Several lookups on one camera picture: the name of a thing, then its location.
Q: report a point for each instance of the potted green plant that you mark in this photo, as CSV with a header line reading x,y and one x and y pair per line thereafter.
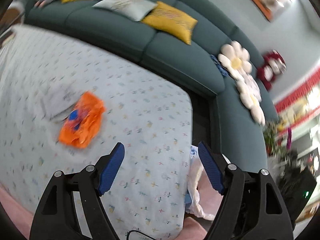
x,y
272,137

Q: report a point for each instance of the white daisy cushion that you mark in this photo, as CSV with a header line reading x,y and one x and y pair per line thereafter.
x,y
236,61
255,105

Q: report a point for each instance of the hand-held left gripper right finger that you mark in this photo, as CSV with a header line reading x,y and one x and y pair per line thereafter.
x,y
210,172

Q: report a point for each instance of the white plastic bag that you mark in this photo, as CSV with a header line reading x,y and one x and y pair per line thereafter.
x,y
197,197

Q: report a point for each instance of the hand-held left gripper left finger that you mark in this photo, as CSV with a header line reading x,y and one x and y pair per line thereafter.
x,y
111,170

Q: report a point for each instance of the pale blue floral tablecloth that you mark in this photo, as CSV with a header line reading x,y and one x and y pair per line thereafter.
x,y
137,120

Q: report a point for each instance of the black bulky bag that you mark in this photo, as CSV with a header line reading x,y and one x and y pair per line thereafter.
x,y
297,187

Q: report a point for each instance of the purple orchid plant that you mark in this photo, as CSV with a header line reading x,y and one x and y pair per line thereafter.
x,y
289,135

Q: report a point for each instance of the orange plastic wrapper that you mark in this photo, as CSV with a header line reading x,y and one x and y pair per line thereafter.
x,y
87,127

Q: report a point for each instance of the pale blue embroidered cushion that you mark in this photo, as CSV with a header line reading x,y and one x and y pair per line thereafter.
x,y
127,6

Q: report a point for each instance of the red and white plush bear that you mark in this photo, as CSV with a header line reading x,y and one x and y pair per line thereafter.
x,y
268,73

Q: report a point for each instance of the pale pink fabric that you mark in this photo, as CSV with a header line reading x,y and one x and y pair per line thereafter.
x,y
195,230

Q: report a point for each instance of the teal corner sofa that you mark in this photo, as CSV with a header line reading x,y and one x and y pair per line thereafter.
x,y
175,60

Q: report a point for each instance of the red bordered wall mural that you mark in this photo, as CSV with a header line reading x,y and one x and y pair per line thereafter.
x,y
300,92

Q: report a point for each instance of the blue patterned cloth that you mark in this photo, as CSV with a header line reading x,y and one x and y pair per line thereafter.
x,y
217,65

